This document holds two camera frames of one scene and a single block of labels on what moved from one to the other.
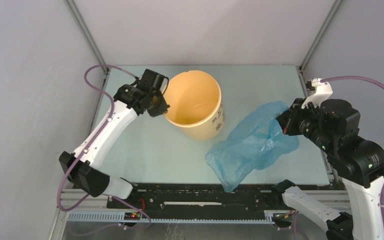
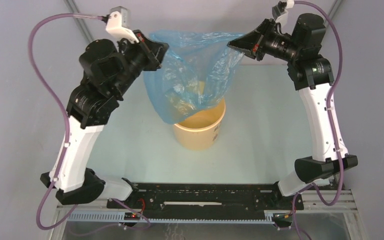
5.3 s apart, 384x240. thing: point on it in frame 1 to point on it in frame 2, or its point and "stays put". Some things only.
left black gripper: (162, 109) to (154, 52)
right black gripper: (286, 119) to (254, 44)
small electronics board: (132, 216) stays put
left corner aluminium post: (73, 7) stays put
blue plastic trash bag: (255, 141) to (196, 70)
